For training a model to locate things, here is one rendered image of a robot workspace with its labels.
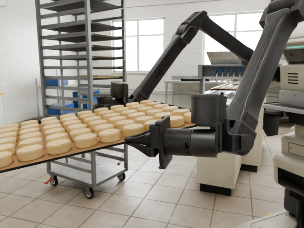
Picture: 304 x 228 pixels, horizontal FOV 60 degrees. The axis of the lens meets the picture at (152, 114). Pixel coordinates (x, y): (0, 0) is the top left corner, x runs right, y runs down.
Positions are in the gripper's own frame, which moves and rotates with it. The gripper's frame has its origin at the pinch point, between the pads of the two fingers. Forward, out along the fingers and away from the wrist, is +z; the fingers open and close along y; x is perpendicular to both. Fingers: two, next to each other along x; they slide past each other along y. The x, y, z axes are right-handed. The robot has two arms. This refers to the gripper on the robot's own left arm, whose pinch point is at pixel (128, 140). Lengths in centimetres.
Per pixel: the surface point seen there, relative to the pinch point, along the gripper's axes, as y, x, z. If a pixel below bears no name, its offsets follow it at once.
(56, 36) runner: -43, 145, 132
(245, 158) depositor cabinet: 98, 239, -21
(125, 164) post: 83, 169, 90
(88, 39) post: -36, 133, 92
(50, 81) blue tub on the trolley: 11, 376, 348
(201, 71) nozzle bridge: 0, 249, 25
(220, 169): 83, 172, -2
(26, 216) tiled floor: 94, 85, 137
